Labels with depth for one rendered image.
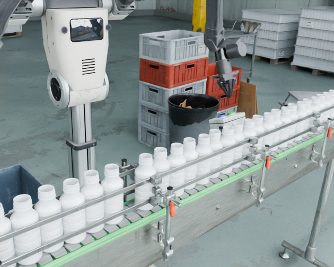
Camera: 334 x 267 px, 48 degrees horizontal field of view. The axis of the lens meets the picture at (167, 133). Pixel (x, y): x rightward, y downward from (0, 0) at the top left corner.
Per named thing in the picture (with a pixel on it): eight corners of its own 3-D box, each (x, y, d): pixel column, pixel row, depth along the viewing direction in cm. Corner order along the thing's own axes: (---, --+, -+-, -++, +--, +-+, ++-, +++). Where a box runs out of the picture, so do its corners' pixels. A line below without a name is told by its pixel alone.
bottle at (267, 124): (256, 148, 153) (262, 109, 146) (271, 151, 150) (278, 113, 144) (253, 154, 148) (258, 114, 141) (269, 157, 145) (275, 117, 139)
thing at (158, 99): (168, 112, 353) (169, 89, 345) (137, 101, 378) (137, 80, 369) (205, 99, 396) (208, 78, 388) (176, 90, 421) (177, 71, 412)
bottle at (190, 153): (195, 182, 126) (199, 136, 119) (194, 191, 120) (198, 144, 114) (177, 180, 126) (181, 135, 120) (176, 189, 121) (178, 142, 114)
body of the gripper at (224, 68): (240, 75, 155) (237, 57, 154) (223, 79, 149) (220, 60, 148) (228, 77, 160) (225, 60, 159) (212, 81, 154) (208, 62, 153)
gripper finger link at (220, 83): (243, 95, 156) (239, 72, 154) (232, 98, 151) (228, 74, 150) (230, 96, 161) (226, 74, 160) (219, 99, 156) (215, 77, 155)
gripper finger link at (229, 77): (239, 96, 154) (236, 73, 153) (228, 98, 150) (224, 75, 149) (227, 97, 160) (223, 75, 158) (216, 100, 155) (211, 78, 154)
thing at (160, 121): (166, 134, 362) (167, 112, 354) (137, 122, 387) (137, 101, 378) (204, 118, 405) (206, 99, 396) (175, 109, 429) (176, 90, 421)
